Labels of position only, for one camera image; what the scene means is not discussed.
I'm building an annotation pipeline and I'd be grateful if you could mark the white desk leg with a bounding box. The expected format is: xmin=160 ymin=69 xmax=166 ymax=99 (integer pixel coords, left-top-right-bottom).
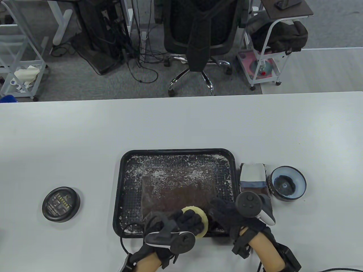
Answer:
xmin=47 ymin=0 xmax=73 ymax=46
xmin=124 ymin=0 xmax=134 ymax=37

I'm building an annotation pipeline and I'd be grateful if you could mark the black computer tower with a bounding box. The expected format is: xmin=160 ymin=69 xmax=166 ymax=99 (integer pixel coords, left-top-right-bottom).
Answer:
xmin=71 ymin=0 xmax=132 ymax=75

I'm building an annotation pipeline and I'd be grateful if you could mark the person's right hand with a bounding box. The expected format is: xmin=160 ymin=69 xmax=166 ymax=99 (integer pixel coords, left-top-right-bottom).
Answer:
xmin=208 ymin=197 xmax=273 ymax=259

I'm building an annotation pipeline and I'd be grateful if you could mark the person's left hand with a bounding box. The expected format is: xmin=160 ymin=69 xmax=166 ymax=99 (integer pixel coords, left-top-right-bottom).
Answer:
xmin=129 ymin=210 xmax=206 ymax=269

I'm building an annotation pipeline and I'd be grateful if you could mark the white foam block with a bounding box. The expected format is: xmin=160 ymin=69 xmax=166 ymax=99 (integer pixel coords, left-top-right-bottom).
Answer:
xmin=14 ymin=66 xmax=40 ymax=82

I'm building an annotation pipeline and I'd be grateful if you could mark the person's left forearm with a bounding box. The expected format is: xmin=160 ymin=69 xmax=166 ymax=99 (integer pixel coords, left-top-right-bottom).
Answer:
xmin=136 ymin=252 xmax=162 ymax=272

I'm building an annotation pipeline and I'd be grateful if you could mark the black office chair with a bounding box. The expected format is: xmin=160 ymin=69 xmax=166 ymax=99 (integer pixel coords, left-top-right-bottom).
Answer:
xmin=155 ymin=0 xmax=251 ymax=97

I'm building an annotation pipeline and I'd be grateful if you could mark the person's right forearm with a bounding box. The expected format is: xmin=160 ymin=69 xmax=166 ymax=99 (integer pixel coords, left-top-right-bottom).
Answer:
xmin=250 ymin=234 xmax=285 ymax=272

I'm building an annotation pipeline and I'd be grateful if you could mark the black hand controller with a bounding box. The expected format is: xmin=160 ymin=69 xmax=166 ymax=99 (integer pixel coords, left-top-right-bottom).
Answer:
xmin=144 ymin=231 xmax=196 ymax=254
xmin=236 ymin=191 xmax=276 ymax=226

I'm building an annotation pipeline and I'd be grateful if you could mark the black round jar lid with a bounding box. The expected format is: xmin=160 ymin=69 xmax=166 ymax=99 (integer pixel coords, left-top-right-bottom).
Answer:
xmin=42 ymin=186 xmax=81 ymax=223

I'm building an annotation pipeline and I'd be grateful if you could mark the brown leather bag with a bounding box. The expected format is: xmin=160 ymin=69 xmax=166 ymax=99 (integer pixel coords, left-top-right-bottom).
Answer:
xmin=141 ymin=173 xmax=217 ymax=227

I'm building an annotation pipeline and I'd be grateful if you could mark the black plastic tray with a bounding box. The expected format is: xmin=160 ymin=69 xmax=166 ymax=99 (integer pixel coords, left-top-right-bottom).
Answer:
xmin=113 ymin=148 xmax=237 ymax=238

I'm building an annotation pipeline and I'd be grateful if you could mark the black backpack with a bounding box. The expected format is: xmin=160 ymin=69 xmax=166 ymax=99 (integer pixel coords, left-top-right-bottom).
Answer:
xmin=248 ymin=11 xmax=309 ymax=55

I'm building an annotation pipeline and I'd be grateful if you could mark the black phone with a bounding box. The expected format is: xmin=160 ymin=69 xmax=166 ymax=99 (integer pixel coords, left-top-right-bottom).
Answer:
xmin=275 ymin=0 xmax=301 ymax=10

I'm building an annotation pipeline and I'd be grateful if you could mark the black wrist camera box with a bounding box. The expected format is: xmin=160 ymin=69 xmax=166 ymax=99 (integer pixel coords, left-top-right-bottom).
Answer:
xmin=122 ymin=254 xmax=136 ymax=272

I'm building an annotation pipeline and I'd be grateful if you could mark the clear bottle with red cap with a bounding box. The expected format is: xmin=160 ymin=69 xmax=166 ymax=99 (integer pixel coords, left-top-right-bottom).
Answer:
xmin=257 ymin=61 xmax=273 ymax=76

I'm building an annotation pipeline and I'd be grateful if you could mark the white power strip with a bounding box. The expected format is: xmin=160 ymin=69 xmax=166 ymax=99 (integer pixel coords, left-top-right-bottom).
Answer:
xmin=140 ymin=31 xmax=149 ymax=64

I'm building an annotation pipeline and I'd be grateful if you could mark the pink round plate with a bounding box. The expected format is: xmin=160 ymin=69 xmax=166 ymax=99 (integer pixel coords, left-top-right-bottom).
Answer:
xmin=240 ymin=52 xmax=280 ymax=80

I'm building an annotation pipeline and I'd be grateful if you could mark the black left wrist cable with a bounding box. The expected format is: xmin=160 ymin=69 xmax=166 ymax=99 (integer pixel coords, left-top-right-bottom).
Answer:
xmin=121 ymin=224 xmax=143 ymax=258

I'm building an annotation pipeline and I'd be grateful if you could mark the white blue brown cloth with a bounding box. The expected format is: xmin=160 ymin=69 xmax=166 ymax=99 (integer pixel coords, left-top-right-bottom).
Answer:
xmin=240 ymin=163 xmax=269 ymax=196

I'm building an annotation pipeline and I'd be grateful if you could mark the bundle of black cables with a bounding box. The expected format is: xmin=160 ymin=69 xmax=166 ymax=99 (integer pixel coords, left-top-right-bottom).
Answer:
xmin=112 ymin=0 xmax=170 ymax=84

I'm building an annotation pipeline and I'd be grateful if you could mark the white cart with brown top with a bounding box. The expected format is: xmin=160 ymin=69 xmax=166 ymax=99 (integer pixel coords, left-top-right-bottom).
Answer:
xmin=237 ymin=0 xmax=314 ymax=90

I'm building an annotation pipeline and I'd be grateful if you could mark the white wire cart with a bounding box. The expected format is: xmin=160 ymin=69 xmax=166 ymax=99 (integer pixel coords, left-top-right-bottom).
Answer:
xmin=0 ymin=0 xmax=50 ymax=102

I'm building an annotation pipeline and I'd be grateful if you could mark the black leather care cream jar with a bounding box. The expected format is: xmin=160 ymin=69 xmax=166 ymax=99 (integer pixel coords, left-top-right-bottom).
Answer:
xmin=268 ymin=166 xmax=307 ymax=201

